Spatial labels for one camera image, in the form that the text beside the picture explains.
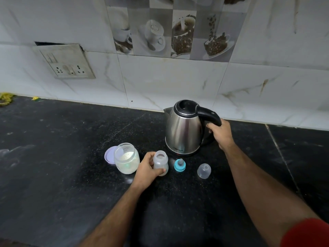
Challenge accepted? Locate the clear bottle cap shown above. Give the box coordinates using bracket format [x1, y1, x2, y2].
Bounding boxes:
[197, 163, 212, 179]

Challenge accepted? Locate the lavender jar lid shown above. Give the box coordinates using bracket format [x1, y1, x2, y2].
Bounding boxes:
[104, 146, 118, 165]

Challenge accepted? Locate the blue nipple ring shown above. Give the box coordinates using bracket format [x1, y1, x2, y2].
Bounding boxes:
[174, 158, 186, 173]

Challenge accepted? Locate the person's right forearm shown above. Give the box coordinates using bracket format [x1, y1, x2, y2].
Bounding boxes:
[224, 143, 322, 247]

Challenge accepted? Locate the person's red shirt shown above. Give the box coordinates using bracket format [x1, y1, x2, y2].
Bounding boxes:
[280, 218, 329, 247]

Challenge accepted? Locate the white wall socket plate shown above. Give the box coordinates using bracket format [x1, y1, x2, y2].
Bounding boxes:
[33, 43, 96, 80]

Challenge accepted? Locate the pale green measuring scoop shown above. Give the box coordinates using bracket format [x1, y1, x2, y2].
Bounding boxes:
[121, 158, 134, 172]

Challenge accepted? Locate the coffee print decorative tile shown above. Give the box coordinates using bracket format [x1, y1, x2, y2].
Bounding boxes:
[104, 0, 254, 63]

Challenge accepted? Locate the clear baby bottle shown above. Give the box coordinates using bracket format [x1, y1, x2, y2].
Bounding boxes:
[153, 150, 169, 177]

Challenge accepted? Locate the clear jar of white powder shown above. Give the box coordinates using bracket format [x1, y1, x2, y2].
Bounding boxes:
[114, 143, 141, 175]

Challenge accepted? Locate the person's left hand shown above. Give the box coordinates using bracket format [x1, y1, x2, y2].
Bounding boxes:
[130, 151, 167, 192]

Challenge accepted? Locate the person's left forearm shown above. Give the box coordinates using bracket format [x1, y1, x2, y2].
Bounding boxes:
[78, 184, 143, 247]

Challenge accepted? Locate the yellow green scrubber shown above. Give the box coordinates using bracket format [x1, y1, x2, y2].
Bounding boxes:
[0, 92, 15, 107]

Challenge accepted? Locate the person's right hand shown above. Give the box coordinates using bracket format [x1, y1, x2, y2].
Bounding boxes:
[206, 118, 236, 153]

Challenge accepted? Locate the stainless steel electric kettle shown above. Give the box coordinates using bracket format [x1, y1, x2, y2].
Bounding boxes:
[163, 99, 222, 156]

